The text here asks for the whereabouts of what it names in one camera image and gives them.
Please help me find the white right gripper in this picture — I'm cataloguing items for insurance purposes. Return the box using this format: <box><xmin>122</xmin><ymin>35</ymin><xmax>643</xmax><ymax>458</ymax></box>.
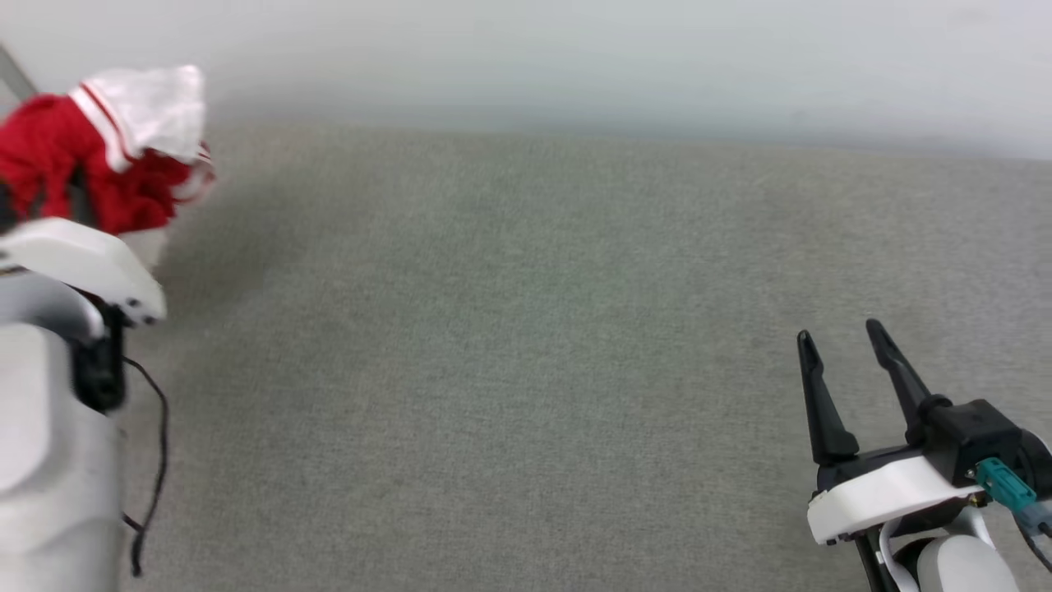
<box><xmin>796</xmin><ymin>319</ymin><xmax>987</xmax><ymax>548</ymax></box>

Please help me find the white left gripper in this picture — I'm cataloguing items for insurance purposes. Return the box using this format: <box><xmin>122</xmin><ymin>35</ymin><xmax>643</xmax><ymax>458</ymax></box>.
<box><xmin>0</xmin><ymin>167</ymin><xmax>168</xmax><ymax>326</ymax></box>

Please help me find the red and white garment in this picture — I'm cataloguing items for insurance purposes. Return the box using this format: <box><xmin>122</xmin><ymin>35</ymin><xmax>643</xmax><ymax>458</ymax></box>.
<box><xmin>0</xmin><ymin>64</ymin><xmax>219</xmax><ymax>272</ymax></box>

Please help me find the teal right camera connector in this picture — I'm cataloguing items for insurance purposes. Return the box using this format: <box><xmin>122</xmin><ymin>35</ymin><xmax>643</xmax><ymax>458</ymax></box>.
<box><xmin>976</xmin><ymin>457</ymin><xmax>1040</xmax><ymax>516</ymax></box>

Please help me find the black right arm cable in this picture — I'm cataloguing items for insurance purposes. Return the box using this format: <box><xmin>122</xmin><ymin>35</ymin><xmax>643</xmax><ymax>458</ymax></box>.
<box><xmin>1017</xmin><ymin>508</ymin><xmax>1052</xmax><ymax>574</ymax></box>

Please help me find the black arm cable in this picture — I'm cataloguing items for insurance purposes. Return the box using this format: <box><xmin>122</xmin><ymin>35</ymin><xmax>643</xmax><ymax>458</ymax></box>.
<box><xmin>122</xmin><ymin>355</ymin><xmax>170</xmax><ymax>578</ymax></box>
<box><xmin>1017</xmin><ymin>508</ymin><xmax>1052</xmax><ymax>574</ymax></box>

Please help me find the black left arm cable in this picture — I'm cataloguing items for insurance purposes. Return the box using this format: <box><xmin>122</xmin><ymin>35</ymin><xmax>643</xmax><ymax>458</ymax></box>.
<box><xmin>122</xmin><ymin>355</ymin><xmax>170</xmax><ymax>578</ymax></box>

